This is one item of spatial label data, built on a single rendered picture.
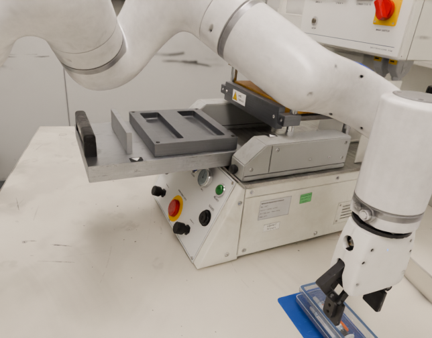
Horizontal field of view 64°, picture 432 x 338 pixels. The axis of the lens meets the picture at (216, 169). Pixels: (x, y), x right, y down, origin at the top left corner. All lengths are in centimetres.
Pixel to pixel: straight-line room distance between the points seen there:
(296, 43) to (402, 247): 29
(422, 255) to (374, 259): 35
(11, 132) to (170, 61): 106
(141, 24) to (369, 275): 46
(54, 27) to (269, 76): 26
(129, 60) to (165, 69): 172
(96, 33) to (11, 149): 205
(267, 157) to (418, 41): 38
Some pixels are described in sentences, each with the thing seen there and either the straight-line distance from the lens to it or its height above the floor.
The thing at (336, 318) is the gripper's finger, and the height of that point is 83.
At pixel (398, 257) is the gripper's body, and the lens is 53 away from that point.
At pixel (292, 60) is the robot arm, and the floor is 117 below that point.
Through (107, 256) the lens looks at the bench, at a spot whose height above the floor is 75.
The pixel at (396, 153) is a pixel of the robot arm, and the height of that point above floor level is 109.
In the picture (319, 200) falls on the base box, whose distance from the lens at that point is 78.
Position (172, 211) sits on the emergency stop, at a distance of 80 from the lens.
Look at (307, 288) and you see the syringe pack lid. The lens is 65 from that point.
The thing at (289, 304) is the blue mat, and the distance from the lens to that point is 68.
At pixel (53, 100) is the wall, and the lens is 235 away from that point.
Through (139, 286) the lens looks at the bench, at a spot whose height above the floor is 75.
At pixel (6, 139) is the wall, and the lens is 249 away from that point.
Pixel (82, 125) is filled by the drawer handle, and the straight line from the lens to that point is 66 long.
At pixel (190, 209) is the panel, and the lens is 76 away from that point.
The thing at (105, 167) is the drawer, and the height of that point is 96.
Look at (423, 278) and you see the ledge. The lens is 81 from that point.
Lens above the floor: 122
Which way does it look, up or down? 25 degrees down
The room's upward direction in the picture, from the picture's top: 5 degrees clockwise
